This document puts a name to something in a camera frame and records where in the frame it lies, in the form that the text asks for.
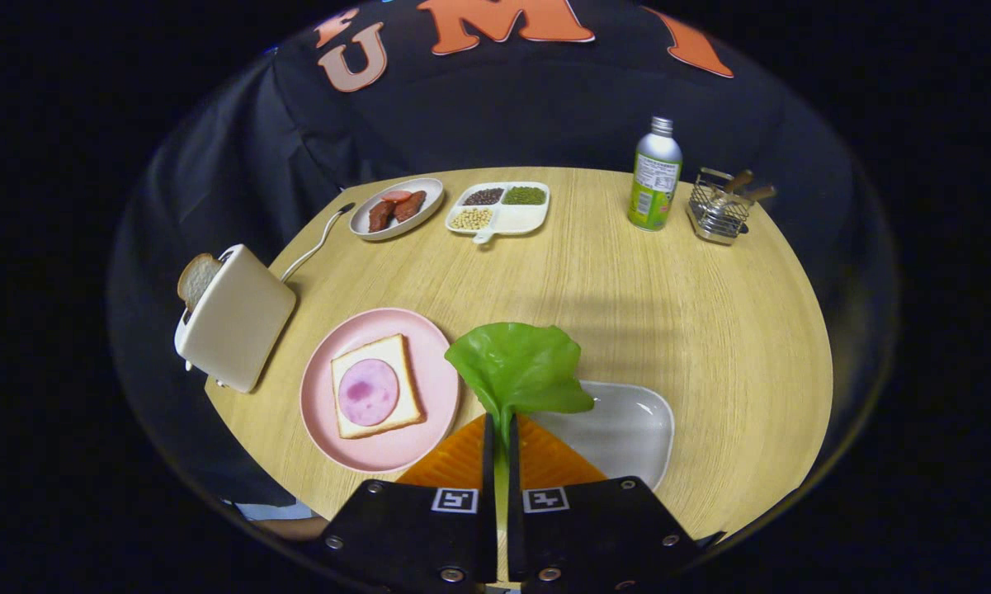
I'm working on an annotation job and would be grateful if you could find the metal wire basket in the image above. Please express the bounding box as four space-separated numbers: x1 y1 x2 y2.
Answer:
686 167 756 246

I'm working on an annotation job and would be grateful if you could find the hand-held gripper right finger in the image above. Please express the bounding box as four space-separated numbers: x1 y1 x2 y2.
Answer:
507 412 702 594

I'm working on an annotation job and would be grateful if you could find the black backdrop cloth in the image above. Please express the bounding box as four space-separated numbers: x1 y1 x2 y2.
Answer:
107 0 900 512

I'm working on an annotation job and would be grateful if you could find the green and silver bottle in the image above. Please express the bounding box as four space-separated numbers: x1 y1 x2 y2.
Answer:
627 116 684 232

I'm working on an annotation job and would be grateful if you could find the green lettuce leaf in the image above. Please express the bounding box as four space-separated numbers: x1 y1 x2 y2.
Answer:
444 322 595 512

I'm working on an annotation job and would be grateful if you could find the white round plate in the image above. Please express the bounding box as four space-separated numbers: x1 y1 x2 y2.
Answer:
349 177 445 242

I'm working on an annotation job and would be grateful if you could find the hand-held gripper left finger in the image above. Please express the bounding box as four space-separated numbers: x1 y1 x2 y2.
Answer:
318 412 498 594

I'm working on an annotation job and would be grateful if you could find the plain bread slice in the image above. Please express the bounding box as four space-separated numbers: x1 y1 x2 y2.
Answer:
177 252 224 313

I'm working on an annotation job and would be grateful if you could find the pink ham slice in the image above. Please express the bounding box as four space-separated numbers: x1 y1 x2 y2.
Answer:
337 358 400 427

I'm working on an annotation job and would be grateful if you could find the white toaster cable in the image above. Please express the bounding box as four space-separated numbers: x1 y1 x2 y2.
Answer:
281 204 349 284

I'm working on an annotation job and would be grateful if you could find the white rounded square dish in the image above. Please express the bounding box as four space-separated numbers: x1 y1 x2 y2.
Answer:
528 379 676 492

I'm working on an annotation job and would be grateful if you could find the white divided dish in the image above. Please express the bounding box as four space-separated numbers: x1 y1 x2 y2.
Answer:
446 181 551 245

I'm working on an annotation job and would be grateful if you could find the cream toaster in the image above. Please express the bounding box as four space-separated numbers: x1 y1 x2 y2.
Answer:
173 243 298 394

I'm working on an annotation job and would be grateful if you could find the bread slice under ham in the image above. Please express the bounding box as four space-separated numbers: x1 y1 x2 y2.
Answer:
331 333 424 440

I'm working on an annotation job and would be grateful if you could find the pink round plate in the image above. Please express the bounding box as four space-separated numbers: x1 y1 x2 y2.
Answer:
300 308 461 474

